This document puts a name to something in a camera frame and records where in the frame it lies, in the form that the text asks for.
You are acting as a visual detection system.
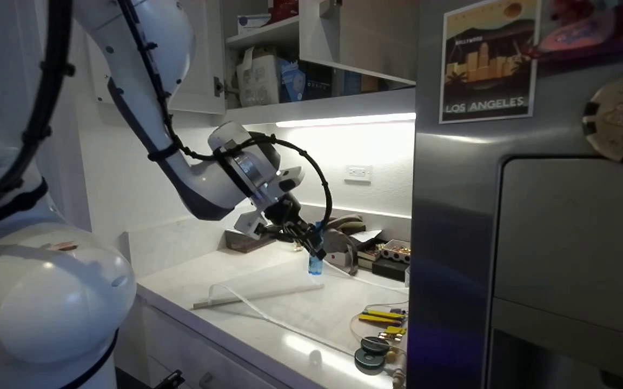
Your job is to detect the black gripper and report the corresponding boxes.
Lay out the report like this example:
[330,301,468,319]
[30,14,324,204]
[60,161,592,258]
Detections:
[264,195,321,254]

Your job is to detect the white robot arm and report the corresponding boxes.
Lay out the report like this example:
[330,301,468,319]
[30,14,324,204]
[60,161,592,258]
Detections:
[0,0,321,389]

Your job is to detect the under-cabinet light strip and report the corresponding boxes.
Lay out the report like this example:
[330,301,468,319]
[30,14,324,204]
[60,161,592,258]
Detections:
[274,109,419,130]

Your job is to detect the white upper cabinet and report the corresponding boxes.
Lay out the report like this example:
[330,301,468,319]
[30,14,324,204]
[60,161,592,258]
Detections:
[86,0,419,126]

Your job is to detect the grey metal box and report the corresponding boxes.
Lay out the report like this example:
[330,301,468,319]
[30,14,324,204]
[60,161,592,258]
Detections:
[222,229,268,253]

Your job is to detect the dark brick box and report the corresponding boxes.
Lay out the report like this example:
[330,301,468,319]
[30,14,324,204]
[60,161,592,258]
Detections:
[371,239,410,281]

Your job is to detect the green tape rolls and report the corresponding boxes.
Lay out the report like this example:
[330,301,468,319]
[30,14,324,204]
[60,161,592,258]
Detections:
[354,337,390,374]

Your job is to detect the white plastic bag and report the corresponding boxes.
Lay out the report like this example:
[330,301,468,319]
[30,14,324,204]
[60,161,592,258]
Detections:
[236,46,278,106]

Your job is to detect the stainless steel refrigerator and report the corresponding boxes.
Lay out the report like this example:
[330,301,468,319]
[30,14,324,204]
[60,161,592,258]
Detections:
[407,0,623,389]

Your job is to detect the Los Angeles poster magnet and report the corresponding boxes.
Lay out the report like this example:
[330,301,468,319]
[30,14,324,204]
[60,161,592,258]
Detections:
[438,0,540,123]

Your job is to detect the white wall outlet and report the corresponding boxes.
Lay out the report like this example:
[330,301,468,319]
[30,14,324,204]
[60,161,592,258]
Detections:
[343,164,371,183]

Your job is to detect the yellow handled tool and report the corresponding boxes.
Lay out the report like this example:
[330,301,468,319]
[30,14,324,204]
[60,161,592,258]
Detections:
[356,309,404,325]

